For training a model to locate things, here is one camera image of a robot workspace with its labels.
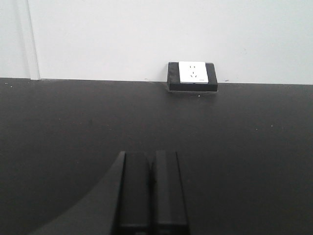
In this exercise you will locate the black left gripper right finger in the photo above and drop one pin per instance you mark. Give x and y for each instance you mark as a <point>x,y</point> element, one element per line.
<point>169,216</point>

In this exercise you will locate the white socket in black housing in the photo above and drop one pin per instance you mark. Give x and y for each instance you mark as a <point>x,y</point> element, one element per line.
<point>186,76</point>

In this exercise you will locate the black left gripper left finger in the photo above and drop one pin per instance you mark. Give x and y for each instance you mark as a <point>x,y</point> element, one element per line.
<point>134,212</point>

